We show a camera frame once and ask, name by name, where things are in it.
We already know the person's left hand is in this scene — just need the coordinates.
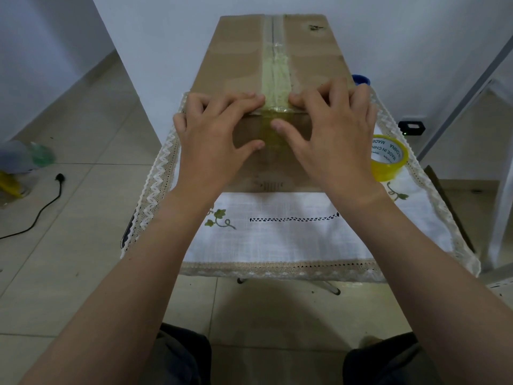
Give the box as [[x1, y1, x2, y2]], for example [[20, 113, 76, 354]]
[[172, 91, 267, 198]]

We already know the person's right hand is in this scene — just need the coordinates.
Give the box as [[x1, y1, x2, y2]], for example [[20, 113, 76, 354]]
[[270, 78, 387, 205]]

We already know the taped brown cardboard box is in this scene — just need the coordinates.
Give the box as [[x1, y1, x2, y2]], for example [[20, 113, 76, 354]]
[[190, 13, 356, 194]]

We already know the person's right forearm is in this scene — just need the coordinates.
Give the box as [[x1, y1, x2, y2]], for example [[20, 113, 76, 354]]
[[328, 187, 513, 385]]

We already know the person's left forearm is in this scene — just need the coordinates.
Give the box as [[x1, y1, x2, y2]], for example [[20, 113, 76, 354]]
[[18, 188, 219, 385]]

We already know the yellow packing tape roll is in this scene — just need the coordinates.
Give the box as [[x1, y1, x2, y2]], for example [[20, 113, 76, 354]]
[[370, 134, 410, 183]]

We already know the white embroidered lace-edged tablecloth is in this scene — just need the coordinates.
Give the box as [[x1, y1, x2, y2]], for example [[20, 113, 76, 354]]
[[120, 89, 481, 283]]

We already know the clear plastic bottle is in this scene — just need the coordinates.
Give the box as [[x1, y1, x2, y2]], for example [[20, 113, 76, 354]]
[[0, 140, 57, 175]]

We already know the yellow plastic object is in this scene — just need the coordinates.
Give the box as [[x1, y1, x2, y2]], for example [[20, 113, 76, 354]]
[[0, 171, 25, 199]]

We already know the person's left leg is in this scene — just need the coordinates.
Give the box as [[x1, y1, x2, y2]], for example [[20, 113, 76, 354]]
[[138, 322, 212, 385]]

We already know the person's leg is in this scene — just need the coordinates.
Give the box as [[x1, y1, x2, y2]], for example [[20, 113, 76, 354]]
[[343, 331, 435, 385], [138, 322, 212, 385]]

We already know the person's right leg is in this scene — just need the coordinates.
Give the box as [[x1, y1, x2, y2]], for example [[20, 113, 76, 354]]
[[343, 331, 435, 385]]

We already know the black wall charger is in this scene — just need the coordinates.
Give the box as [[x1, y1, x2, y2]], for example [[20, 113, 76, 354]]
[[398, 120, 426, 137]]

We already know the grey metal door frame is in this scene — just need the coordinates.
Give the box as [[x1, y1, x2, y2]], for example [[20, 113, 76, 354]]
[[416, 35, 513, 163]]

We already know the black power cable with plug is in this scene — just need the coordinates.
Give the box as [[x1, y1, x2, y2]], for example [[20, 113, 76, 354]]
[[0, 173, 66, 241]]

